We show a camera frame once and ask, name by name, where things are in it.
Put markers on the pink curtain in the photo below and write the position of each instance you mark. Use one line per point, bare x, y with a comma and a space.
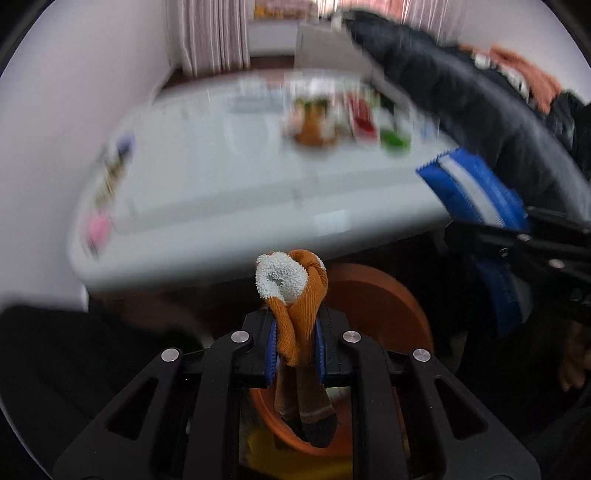
425, 14

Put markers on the pale striped curtain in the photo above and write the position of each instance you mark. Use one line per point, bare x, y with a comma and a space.
212, 32

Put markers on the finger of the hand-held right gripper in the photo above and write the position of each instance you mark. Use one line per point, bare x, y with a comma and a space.
563, 224
526, 247

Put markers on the blue white sock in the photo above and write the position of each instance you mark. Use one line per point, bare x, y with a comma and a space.
471, 184

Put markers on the orange sock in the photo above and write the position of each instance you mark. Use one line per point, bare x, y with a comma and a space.
300, 323

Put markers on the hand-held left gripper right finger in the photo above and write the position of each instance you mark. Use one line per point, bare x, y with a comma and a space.
320, 355

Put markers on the orange cloth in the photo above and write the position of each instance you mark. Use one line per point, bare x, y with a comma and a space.
526, 69

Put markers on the orange round bin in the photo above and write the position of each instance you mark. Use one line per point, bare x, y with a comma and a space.
369, 300

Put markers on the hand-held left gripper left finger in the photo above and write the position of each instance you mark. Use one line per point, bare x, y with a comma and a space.
272, 353

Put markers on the green packet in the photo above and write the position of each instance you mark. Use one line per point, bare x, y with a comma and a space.
395, 138

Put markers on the white bed frame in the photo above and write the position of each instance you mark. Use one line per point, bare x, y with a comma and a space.
328, 50

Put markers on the yellow bag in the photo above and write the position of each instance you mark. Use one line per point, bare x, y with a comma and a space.
281, 459

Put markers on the person's right hand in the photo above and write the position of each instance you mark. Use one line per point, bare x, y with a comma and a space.
575, 360

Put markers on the red packet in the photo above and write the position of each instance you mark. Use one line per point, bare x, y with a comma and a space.
362, 115

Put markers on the orange plush item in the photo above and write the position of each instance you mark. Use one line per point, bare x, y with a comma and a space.
310, 122

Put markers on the pink small item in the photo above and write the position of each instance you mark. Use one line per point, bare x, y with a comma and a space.
98, 230

